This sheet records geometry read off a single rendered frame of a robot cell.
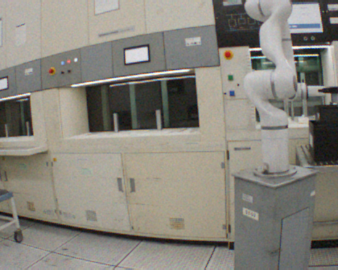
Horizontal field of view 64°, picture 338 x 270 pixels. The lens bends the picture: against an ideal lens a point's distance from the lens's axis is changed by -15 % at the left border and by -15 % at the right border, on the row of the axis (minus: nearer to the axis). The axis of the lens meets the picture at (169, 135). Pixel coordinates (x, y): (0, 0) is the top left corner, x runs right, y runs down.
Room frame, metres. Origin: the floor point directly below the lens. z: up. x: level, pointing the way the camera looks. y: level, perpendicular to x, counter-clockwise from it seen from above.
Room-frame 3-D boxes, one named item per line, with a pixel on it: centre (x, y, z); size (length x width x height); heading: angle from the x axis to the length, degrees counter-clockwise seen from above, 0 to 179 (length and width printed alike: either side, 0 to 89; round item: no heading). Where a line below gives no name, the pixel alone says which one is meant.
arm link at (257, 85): (1.22, -0.40, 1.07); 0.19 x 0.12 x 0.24; 53
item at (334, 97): (1.36, -0.85, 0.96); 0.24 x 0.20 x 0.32; 159
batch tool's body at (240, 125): (2.20, -0.92, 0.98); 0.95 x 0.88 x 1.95; 160
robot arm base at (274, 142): (1.20, -0.43, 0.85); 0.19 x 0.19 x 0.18
